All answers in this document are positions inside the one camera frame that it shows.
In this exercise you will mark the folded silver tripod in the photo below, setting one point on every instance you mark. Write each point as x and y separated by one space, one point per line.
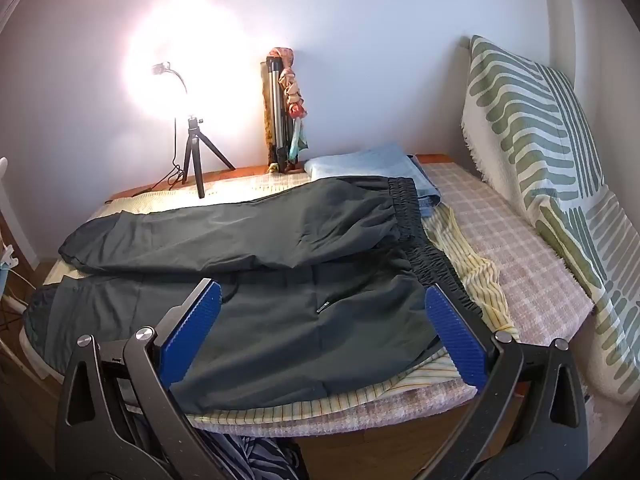
274 110

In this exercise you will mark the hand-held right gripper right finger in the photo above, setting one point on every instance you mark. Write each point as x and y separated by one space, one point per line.
455 335

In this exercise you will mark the green patterned white pillow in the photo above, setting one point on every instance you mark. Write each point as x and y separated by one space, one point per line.
540 135

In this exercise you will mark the folded light blue jeans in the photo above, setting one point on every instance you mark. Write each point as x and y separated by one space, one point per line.
360 165

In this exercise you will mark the colourful patterned scarf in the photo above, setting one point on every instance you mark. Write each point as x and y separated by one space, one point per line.
294 95

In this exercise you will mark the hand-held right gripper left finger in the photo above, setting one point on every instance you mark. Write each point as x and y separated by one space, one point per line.
192 330

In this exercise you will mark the pink checked blanket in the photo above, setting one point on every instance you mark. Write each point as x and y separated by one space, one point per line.
510 230

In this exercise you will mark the white clip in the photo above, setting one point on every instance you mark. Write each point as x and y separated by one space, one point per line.
9 255

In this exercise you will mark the dark grey pants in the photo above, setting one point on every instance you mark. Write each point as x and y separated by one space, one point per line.
280 240

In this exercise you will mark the zebra print clothing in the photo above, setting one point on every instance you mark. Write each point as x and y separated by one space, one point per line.
250 460

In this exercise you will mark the beige ribbed mattress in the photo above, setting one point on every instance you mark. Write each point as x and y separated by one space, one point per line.
475 275

